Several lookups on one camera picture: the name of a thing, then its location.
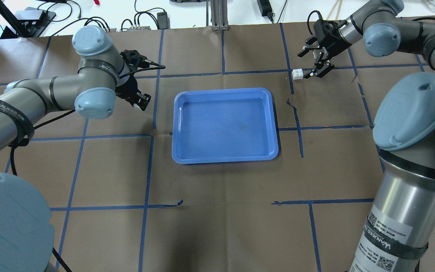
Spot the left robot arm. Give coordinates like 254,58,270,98
0,25,162,272

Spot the usb hub with cables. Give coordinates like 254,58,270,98
106,26,152,33

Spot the white block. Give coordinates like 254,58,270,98
291,69,304,80

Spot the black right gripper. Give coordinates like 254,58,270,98
297,19,352,79

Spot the aluminium frame post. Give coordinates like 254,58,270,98
209,0,230,31

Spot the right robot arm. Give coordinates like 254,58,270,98
298,0,435,272

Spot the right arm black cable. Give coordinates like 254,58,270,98
307,11,344,36

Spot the black power adapter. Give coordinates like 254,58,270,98
156,11,170,29

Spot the blue plastic tray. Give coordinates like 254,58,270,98
171,88,279,165

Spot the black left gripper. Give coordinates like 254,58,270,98
116,49,152,111

